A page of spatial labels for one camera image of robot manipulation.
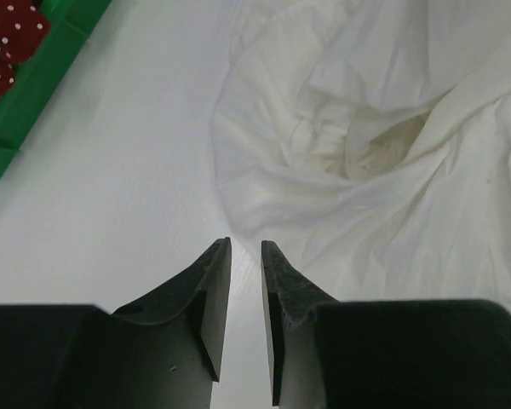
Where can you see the red polka dot skirt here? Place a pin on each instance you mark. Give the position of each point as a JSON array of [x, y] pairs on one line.
[[23, 28]]

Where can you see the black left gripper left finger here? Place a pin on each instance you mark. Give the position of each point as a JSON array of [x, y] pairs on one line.
[[162, 350]]

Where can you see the green plastic bin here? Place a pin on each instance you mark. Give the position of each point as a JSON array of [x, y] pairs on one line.
[[71, 24]]

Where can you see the white skirt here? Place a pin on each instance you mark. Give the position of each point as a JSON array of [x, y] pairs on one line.
[[371, 140]]

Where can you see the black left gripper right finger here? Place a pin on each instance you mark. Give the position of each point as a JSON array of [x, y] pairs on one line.
[[324, 353]]

